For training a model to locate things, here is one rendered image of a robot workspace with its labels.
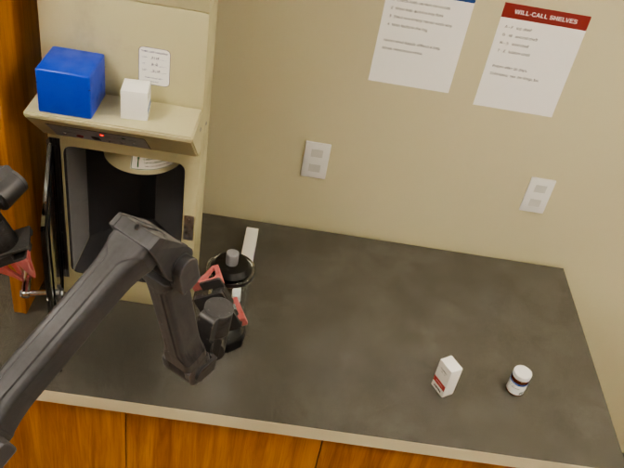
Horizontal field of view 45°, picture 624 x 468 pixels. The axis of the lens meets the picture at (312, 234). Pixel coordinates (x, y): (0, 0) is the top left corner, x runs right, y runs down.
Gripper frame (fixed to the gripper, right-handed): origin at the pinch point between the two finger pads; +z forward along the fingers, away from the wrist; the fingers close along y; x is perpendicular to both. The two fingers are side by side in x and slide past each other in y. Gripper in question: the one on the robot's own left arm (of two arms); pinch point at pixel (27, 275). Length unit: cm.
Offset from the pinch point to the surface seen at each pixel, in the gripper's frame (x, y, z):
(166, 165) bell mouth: -19.6, -31.6, -0.7
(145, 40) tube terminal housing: -17, -39, -31
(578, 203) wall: -25, -131, 61
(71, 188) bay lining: -23.1, -9.4, -0.9
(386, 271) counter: -24, -73, 59
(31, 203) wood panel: -23.8, 0.4, -0.2
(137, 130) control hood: -5.3, -32.0, -19.8
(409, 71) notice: -41, -94, 11
